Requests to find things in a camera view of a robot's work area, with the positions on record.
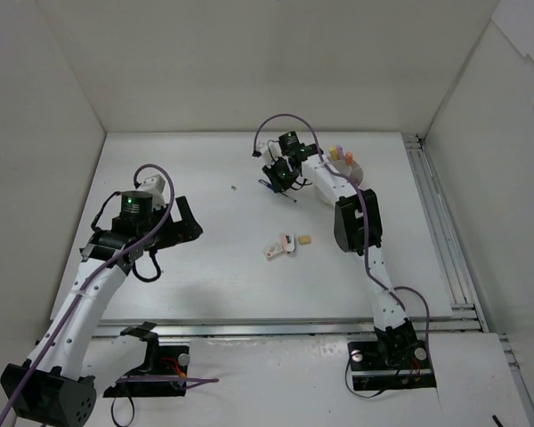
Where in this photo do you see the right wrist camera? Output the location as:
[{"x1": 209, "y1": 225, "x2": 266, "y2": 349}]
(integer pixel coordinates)
[{"x1": 252, "y1": 140, "x2": 280, "y2": 164}]

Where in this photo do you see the aluminium front rail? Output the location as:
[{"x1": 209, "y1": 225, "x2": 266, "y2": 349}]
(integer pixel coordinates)
[{"x1": 93, "y1": 317, "x2": 482, "y2": 338}]

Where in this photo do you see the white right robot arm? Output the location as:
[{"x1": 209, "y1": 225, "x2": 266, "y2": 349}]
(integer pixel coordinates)
[{"x1": 253, "y1": 132, "x2": 417, "y2": 367}]

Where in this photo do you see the tan eraser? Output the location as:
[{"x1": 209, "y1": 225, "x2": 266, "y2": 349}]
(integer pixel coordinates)
[{"x1": 298, "y1": 235, "x2": 312, "y2": 246}]

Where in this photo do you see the white round compartment organizer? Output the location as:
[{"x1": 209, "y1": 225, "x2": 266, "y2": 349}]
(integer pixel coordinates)
[{"x1": 326, "y1": 157, "x2": 364, "y2": 189}]

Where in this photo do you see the white staples box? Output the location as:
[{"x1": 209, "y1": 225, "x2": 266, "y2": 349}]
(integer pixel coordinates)
[{"x1": 263, "y1": 242, "x2": 284, "y2": 261}]

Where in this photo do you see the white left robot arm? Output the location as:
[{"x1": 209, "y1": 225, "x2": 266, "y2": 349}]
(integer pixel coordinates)
[{"x1": 0, "y1": 190, "x2": 203, "y2": 426}]

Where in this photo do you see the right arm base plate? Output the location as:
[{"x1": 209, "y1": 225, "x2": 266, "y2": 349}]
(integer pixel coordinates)
[{"x1": 344, "y1": 338, "x2": 437, "y2": 399}]

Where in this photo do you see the blue gel pen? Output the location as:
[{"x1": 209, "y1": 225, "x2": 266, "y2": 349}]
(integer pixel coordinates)
[{"x1": 258, "y1": 179, "x2": 299, "y2": 205}]

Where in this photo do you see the aluminium side rail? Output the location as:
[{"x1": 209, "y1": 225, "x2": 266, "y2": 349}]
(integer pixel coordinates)
[{"x1": 400, "y1": 132, "x2": 534, "y2": 427}]

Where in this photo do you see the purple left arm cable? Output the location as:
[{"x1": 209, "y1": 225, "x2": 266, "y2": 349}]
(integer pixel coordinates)
[{"x1": 0, "y1": 163, "x2": 222, "y2": 427}]

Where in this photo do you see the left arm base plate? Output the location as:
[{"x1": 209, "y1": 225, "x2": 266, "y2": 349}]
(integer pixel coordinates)
[{"x1": 102, "y1": 322, "x2": 190, "y2": 399}]

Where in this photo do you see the pink white mini stapler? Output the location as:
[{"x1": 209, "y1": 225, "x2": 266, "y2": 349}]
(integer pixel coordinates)
[{"x1": 279, "y1": 233, "x2": 295, "y2": 255}]

